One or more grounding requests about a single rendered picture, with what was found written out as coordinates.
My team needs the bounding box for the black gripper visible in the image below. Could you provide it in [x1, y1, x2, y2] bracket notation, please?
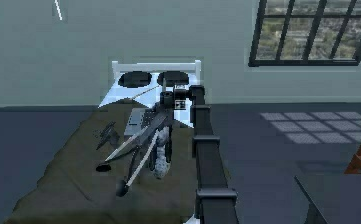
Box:
[95, 78, 176, 198]

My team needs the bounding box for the black pillow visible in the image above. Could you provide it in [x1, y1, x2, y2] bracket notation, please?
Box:
[156, 70, 190, 88]
[117, 70, 153, 89]

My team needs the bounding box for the grey white plush toy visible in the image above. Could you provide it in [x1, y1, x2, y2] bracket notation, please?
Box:
[152, 127, 173, 180]

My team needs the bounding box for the grey laptop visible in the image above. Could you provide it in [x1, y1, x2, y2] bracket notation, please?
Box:
[123, 107, 163, 137]

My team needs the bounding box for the white bed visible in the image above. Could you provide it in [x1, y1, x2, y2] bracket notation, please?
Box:
[2, 59, 233, 224]

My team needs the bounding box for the olive green blanket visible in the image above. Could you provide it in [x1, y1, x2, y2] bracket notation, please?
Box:
[2, 99, 233, 224]

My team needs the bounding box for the black framed window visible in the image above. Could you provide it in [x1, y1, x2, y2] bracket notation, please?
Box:
[248, 0, 361, 68]

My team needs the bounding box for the dark grey table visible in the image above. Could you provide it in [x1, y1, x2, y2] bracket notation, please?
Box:
[293, 172, 361, 224]

